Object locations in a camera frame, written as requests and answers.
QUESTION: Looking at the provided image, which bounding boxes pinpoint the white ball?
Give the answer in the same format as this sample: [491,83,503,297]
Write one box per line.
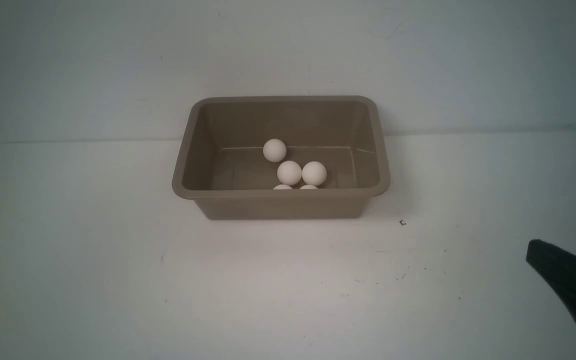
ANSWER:
[301,161,328,187]
[276,161,302,187]
[262,138,287,163]
[299,184,318,190]
[273,184,293,191]

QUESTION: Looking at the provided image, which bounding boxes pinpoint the tan plastic storage bin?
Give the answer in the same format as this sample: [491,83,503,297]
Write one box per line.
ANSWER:
[171,95,391,220]

